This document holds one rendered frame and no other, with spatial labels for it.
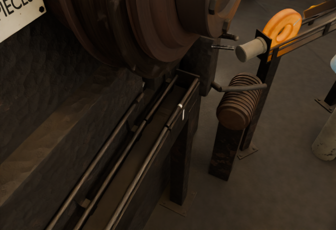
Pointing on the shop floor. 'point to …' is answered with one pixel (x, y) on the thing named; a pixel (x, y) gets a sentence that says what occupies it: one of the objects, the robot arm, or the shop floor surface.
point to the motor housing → (233, 124)
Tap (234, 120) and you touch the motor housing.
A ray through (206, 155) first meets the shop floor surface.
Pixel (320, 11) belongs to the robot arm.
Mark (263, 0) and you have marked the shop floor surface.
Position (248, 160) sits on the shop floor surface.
